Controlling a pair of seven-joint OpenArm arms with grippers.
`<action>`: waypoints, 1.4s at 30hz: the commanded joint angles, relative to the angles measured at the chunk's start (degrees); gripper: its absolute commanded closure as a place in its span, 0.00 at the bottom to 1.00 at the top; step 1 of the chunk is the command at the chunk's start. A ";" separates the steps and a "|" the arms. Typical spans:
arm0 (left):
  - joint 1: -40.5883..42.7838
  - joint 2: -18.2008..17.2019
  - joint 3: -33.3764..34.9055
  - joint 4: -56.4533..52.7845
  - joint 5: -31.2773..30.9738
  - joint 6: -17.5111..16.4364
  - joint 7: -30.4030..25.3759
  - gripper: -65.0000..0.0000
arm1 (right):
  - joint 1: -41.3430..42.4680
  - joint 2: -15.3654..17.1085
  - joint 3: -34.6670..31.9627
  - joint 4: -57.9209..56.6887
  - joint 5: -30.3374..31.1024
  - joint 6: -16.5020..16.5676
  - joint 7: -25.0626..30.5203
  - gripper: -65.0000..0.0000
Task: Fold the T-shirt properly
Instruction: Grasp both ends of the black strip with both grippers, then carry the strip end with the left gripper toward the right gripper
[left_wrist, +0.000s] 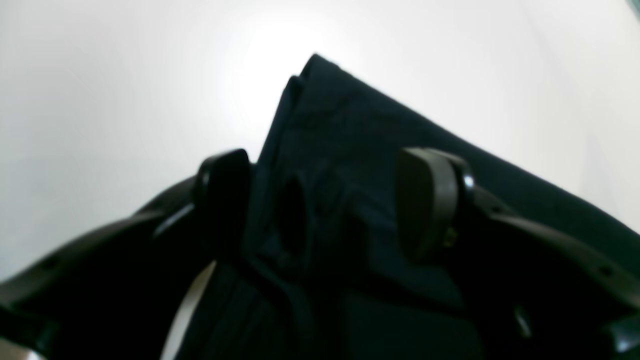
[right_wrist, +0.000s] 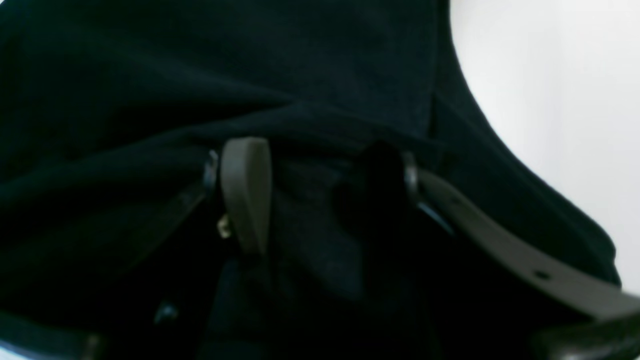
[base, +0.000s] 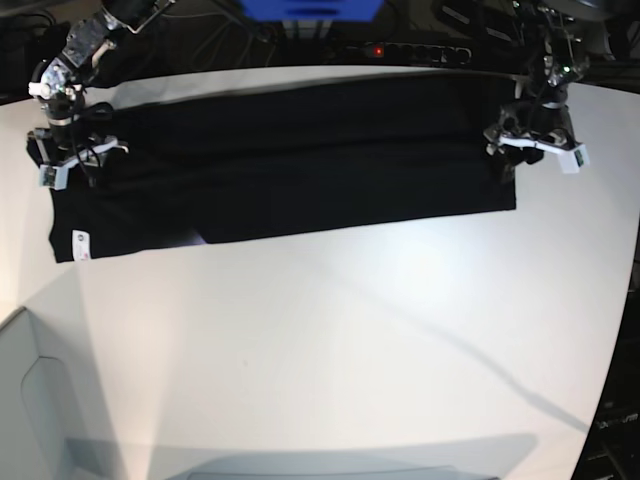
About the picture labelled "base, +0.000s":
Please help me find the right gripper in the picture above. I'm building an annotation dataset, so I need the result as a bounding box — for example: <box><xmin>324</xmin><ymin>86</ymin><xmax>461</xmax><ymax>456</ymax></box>
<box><xmin>27</xmin><ymin>128</ymin><xmax>129</xmax><ymax>171</ymax></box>

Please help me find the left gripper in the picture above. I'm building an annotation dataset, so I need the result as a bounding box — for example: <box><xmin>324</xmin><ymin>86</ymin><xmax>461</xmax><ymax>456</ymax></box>
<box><xmin>484</xmin><ymin>100</ymin><xmax>580</xmax><ymax>184</ymax></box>

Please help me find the black T-shirt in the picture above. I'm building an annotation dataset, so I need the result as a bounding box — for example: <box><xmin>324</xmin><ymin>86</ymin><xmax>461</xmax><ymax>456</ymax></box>
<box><xmin>49</xmin><ymin>74</ymin><xmax>516</xmax><ymax>263</ymax></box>

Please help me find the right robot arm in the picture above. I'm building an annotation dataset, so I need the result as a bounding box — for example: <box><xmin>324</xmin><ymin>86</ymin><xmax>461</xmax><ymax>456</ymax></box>
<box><xmin>27</xmin><ymin>1</ymin><xmax>175</xmax><ymax>188</ymax></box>

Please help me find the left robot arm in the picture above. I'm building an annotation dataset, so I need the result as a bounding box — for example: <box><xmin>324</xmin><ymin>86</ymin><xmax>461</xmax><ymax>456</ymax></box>
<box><xmin>484</xmin><ymin>1</ymin><xmax>590</xmax><ymax>183</ymax></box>

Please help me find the black power strip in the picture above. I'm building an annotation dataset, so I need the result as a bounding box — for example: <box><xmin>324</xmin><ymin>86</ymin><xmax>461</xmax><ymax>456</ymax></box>
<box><xmin>332</xmin><ymin>43</ymin><xmax>473</xmax><ymax>67</ymax></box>

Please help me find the blue box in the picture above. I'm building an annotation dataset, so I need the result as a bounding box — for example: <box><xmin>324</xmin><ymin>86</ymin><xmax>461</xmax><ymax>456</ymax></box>
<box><xmin>240</xmin><ymin>0</ymin><xmax>384</xmax><ymax>22</ymax></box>

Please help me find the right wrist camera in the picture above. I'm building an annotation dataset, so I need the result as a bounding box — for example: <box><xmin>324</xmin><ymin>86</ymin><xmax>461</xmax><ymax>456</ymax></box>
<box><xmin>38</xmin><ymin>164</ymin><xmax>69</xmax><ymax>191</ymax></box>

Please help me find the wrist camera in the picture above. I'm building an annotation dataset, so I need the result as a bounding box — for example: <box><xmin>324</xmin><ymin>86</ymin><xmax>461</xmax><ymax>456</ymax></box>
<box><xmin>38</xmin><ymin>164</ymin><xmax>69</xmax><ymax>191</ymax></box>
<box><xmin>557</xmin><ymin>144</ymin><xmax>590</xmax><ymax>174</ymax></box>

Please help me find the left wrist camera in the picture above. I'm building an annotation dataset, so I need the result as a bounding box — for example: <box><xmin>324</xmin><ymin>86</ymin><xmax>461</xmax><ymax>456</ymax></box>
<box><xmin>557</xmin><ymin>144</ymin><xmax>590</xmax><ymax>174</ymax></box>

